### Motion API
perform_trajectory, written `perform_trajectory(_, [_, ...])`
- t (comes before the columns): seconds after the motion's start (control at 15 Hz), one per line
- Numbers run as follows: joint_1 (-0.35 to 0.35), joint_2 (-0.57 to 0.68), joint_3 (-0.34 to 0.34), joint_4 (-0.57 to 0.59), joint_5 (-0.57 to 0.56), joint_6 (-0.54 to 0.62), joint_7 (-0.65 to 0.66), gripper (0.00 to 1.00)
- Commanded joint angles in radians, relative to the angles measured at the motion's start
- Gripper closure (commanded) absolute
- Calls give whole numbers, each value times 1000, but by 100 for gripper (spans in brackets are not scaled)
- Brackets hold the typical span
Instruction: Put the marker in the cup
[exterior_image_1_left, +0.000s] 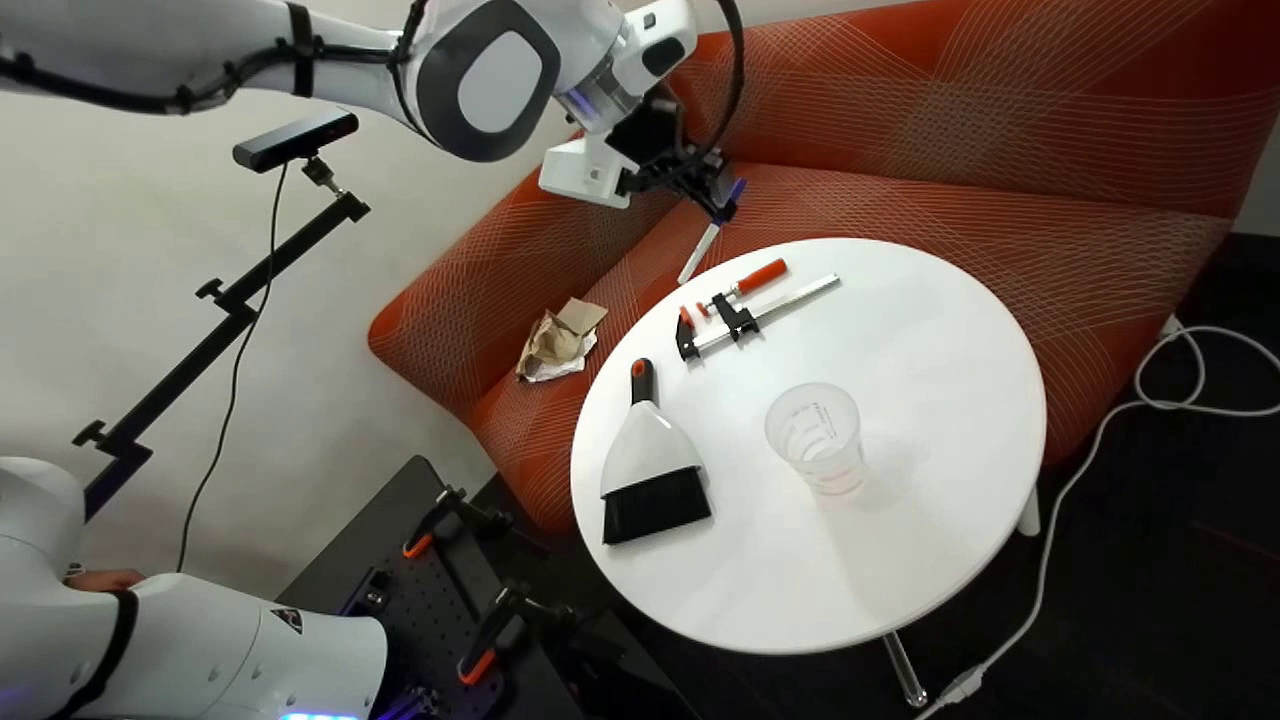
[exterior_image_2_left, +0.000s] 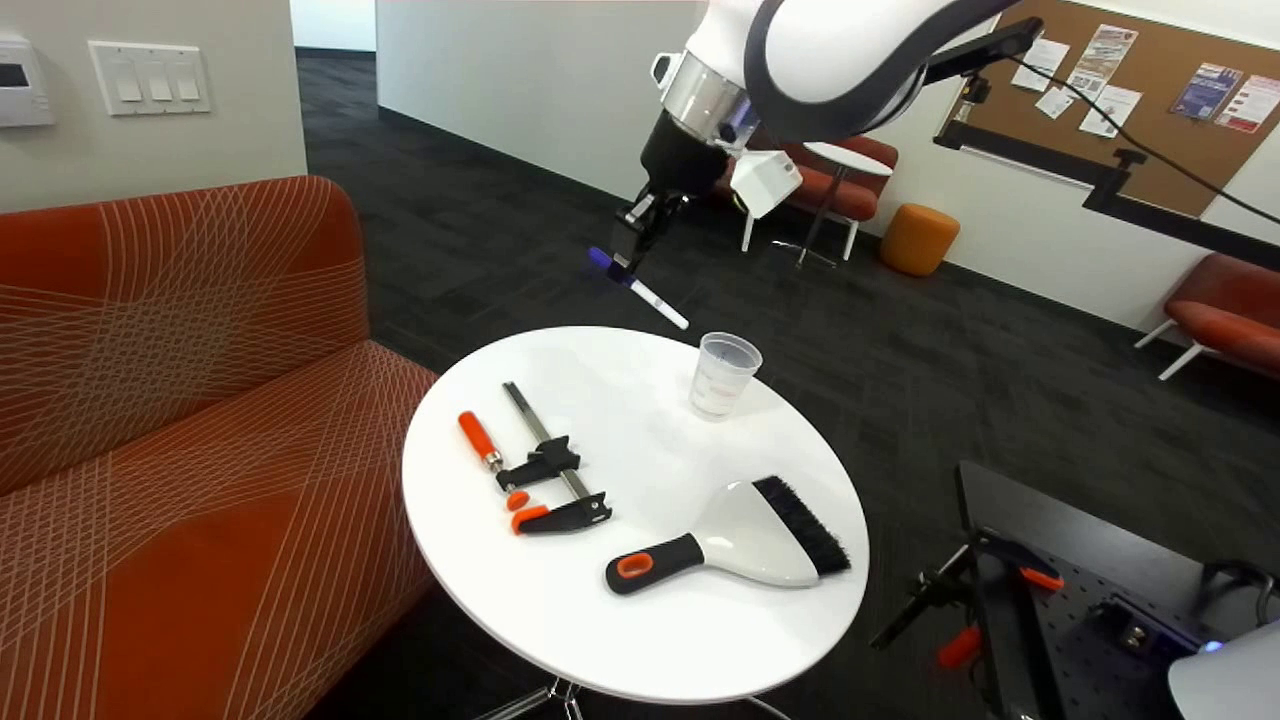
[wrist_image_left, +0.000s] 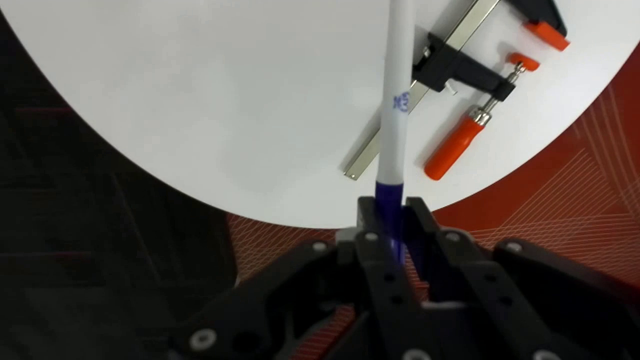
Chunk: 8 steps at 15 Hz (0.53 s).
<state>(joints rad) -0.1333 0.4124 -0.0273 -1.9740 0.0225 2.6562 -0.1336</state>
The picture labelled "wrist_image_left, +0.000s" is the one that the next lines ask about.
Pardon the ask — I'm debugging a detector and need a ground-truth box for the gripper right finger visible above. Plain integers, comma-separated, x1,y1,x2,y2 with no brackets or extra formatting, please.
404,196,640,360

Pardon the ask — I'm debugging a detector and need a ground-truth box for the white marker with blue cap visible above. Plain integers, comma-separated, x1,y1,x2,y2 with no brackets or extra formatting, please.
374,0,417,266

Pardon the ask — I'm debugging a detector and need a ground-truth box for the orange and black bar clamp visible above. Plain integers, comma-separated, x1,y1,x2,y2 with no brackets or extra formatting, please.
343,0,571,182

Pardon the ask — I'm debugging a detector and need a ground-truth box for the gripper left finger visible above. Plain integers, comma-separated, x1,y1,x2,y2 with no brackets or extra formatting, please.
172,196,418,360

